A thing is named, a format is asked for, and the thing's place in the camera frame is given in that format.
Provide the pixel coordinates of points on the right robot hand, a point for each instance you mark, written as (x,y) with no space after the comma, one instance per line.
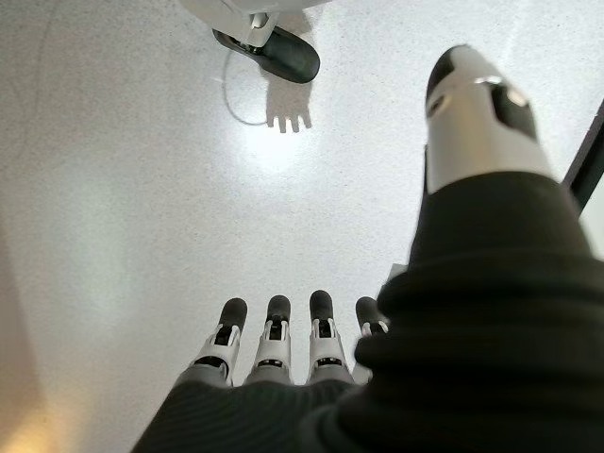
(472,330)

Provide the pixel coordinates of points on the dark cabinet plinth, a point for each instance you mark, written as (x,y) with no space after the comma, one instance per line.
(587,160)

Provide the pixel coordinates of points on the black right robot foot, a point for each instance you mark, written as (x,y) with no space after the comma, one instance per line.
(288,56)

